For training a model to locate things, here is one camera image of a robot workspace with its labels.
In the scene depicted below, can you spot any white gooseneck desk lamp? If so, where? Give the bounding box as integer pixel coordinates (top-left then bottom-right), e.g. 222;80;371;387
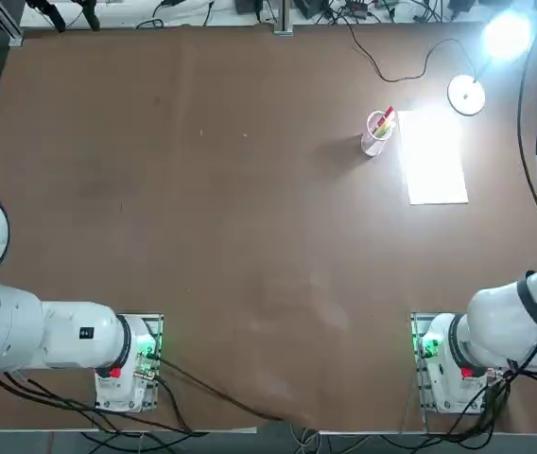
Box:
446;8;537;115

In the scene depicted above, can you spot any clear plastic pen cup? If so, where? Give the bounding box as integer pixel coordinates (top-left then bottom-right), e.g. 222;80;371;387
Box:
360;110;398;157

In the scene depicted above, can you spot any green yellow marker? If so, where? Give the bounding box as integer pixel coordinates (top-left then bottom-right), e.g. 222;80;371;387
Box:
372;118;397;139

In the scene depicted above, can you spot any white paper sheet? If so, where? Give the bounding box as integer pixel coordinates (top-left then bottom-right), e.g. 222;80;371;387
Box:
396;109;469;206

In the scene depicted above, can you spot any aluminium corner post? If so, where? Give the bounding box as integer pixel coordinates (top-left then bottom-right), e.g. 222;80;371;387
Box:
0;0;25;47

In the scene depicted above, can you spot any aluminium camera post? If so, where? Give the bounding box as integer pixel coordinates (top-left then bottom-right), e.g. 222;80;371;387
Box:
272;0;294;36

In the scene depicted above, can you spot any black lamp power cord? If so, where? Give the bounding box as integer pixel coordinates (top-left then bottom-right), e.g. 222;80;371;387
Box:
347;18;480;84

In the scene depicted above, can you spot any dark base cable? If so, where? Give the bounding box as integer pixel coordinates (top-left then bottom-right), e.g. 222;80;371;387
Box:
152;354;307;425

